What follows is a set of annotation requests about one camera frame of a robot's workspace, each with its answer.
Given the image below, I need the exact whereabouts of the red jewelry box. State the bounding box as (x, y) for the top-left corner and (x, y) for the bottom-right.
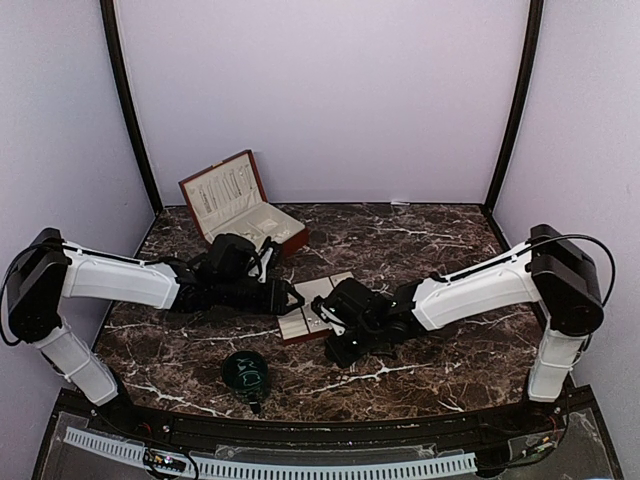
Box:
(179, 150), (309, 257)

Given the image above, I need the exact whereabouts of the left black frame post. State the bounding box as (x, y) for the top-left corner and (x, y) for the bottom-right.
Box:
(99, 0), (164, 215)

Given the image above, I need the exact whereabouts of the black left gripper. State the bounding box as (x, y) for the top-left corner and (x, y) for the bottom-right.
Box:
(216, 277), (305, 317)

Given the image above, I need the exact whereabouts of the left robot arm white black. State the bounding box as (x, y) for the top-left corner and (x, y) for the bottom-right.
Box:
(1, 228), (305, 436)

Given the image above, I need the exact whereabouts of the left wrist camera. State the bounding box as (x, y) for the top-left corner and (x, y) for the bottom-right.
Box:
(248, 237), (278, 283)

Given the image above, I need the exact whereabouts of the right black frame post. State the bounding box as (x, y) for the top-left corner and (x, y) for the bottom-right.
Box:
(483, 0), (544, 216)

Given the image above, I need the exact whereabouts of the black frame post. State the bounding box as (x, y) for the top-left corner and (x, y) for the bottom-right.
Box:
(99, 0), (164, 215)
(483, 0), (544, 216)

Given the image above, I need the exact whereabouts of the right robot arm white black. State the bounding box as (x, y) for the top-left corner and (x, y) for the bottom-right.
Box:
(311, 224), (610, 434)

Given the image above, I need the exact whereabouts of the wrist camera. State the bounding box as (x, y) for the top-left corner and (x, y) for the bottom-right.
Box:
(248, 237), (278, 283)
(311, 296), (347, 336)

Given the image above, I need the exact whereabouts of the dark green glass mug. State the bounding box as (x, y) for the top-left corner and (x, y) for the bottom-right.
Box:
(221, 350), (270, 415)

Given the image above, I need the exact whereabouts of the black front rail base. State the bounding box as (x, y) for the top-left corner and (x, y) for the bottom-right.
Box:
(51, 386), (608, 462)

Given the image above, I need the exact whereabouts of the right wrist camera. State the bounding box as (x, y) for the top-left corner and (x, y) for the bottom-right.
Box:
(311, 296), (347, 336)

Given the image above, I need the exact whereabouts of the red jewelry tray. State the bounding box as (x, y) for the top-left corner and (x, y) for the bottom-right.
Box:
(278, 271), (353, 345)

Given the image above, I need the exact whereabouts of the white slotted cable duct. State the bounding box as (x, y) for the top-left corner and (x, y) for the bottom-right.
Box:
(63, 427), (477, 479)

